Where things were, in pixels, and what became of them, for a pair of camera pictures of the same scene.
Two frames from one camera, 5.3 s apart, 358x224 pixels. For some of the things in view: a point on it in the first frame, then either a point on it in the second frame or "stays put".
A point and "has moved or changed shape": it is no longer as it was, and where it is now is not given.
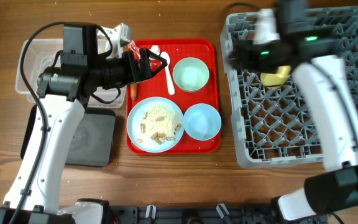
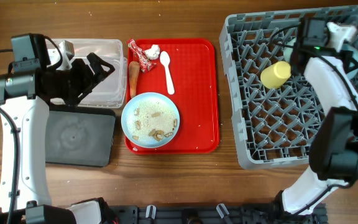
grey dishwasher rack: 274,126 stays put
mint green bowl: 191,74 -> 288,50
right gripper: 239,58 -> 295,66
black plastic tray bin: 94,142 stays put
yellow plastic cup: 275,80 stays put
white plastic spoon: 171,84 stays put
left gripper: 143,71 -> 100,74
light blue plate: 155,124 has moved or changed shape
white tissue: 155,49 stays put
